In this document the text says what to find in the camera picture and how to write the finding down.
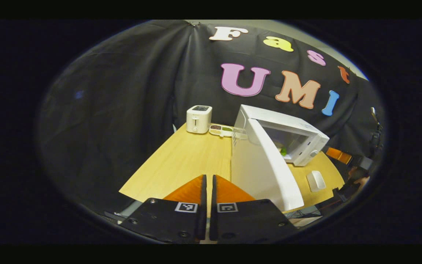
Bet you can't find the black tripod stand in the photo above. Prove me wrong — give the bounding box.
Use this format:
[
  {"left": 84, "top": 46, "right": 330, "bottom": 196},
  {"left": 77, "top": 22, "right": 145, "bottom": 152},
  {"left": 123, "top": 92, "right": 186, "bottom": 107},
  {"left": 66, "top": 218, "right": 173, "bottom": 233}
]
[{"left": 369, "top": 106, "right": 384, "bottom": 159}]

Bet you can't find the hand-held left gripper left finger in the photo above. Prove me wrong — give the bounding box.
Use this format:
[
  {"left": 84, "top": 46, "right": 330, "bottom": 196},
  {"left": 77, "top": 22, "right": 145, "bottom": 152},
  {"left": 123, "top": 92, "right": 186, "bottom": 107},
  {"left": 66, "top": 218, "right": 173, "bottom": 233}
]
[{"left": 119, "top": 175, "right": 208, "bottom": 244}]

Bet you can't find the white rectangular tray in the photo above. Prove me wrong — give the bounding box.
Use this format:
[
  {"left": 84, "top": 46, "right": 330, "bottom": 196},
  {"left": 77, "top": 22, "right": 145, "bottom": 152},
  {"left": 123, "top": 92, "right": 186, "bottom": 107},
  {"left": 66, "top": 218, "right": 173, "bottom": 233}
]
[{"left": 306, "top": 170, "right": 326, "bottom": 193}]

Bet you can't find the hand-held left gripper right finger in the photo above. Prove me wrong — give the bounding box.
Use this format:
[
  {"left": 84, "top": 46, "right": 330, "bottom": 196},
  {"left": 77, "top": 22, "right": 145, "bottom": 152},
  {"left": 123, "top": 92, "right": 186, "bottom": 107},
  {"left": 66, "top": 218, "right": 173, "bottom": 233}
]
[{"left": 210, "top": 175, "right": 297, "bottom": 243}]

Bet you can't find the white toaster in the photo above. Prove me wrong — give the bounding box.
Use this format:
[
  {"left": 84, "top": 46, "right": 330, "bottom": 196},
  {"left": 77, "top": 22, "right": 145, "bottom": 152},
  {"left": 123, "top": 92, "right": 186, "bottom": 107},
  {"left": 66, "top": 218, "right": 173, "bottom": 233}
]
[{"left": 186, "top": 105, "right": 212, "bottom": 134}]

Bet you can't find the white microwave oven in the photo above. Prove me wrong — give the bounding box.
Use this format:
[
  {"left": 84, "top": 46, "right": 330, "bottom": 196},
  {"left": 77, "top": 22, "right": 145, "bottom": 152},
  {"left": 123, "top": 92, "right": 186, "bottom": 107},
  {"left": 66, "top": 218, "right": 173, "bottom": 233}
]
[{"left": 230, "top": 104, "right": 330, "bottom": 212}]

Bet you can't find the white divided snack plate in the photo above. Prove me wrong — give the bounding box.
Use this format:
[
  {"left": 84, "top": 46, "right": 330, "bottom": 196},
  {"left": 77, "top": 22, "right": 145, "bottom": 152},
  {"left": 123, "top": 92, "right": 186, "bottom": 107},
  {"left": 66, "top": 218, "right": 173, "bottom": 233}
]
[{"left": 209, "top": 124, "right": 235, "bottom": 138}]

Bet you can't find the black backdrop cloth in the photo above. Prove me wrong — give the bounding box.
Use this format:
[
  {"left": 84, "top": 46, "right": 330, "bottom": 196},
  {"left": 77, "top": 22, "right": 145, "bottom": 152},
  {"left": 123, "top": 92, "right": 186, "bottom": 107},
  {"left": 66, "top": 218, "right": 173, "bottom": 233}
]
[{"left": 37, "top": 19, "right": 384, "bottom": 217}]

